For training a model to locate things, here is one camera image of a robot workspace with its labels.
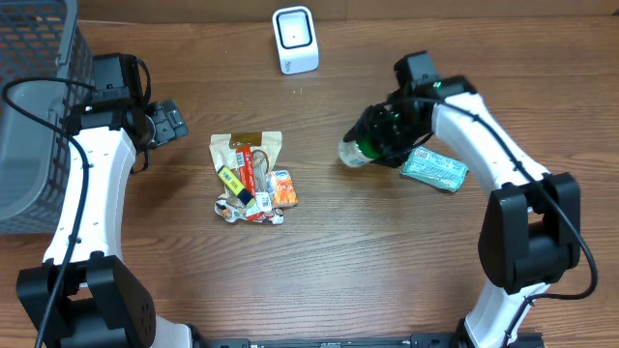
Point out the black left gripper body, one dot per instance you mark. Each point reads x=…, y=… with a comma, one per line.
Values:
x=170, y=121

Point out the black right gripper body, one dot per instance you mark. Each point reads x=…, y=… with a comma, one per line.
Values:
x=375, y=131

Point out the teal orange tissue pack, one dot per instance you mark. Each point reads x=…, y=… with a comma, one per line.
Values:
x=435, y=170

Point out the green lid knorr cup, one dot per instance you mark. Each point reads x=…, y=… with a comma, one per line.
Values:
x=358, y=152

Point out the red snack stick packet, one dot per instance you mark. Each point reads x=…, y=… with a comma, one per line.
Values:
x=245, y=168

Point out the yellow highlighter marker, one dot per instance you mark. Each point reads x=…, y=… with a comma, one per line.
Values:
x=236, y=186

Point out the beige brown snack pouch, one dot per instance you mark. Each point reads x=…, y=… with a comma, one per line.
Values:
x=264, y=146

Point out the silver red crinkled wrapper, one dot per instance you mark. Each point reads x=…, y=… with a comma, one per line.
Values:
x=231, y=209

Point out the small orange snack packet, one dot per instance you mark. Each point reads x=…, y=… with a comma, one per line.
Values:
x=281, y=189

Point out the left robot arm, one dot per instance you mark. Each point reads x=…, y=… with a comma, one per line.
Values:
x=83, y=295

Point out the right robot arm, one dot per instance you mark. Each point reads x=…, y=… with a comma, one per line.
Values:
x=529, y=236

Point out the white barcode scanner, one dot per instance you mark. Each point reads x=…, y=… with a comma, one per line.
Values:
x=296, y=40

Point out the grey plastic mesh basket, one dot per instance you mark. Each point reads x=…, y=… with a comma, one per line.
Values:
x=44, y=52

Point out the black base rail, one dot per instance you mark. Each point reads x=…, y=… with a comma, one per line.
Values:
x=425, y=340

